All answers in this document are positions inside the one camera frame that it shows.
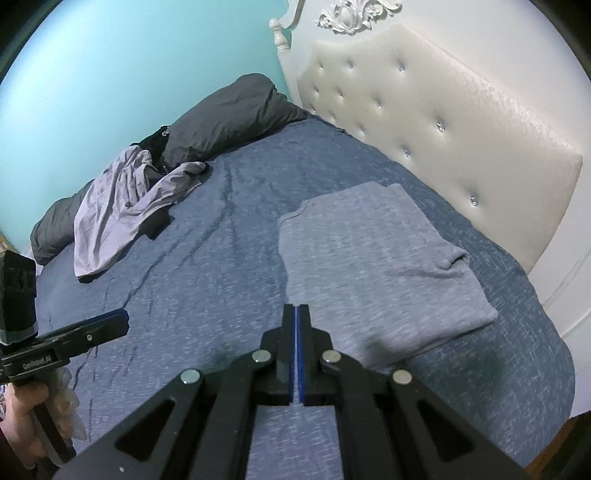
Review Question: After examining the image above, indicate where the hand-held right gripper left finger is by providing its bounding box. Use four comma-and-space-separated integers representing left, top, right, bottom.
53, 304, 296, 480

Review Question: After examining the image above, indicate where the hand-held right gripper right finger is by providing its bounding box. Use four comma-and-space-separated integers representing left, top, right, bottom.
298, 304, 532, 480

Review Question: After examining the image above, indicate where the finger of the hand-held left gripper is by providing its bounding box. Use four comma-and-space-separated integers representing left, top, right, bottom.
54, 308, 130, 359

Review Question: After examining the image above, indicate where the grey sweater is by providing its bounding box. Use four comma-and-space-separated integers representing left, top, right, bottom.
277, 181, 499, 374

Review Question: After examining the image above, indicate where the person's left hand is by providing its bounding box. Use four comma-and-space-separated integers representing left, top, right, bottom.
0, 382, 51, 459

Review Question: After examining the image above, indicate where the bed with blue sheet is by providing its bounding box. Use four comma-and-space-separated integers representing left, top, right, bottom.
32, 113, 575, 469

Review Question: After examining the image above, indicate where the black garment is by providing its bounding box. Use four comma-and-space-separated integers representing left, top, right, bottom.
134, 126, 171, 241

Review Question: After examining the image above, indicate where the lilac garment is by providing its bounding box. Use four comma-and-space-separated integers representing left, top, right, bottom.
74, 147, 208, 283

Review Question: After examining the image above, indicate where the cream tufted headboard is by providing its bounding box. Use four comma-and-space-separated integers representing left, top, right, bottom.
269, 0, 591, 352

